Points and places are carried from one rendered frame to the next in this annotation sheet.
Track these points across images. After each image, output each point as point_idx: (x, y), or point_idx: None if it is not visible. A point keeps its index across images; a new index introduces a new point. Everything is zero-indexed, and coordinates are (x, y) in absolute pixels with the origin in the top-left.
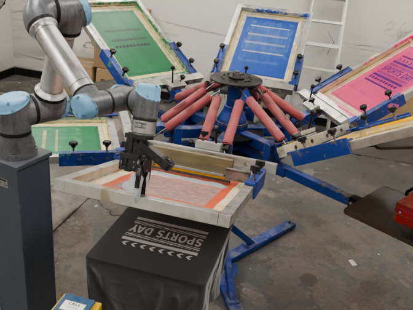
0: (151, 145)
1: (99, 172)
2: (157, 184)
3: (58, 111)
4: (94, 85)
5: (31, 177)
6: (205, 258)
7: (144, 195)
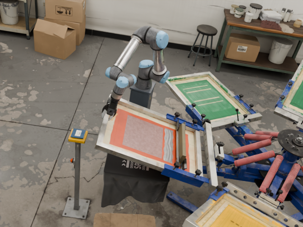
0: (115, 102)
1: (139, 109)
2: (145, 131)
3: (157, 79)
4: (118, 68)
5: (137, 96)
6: (125, 170)
7: (107, 119)
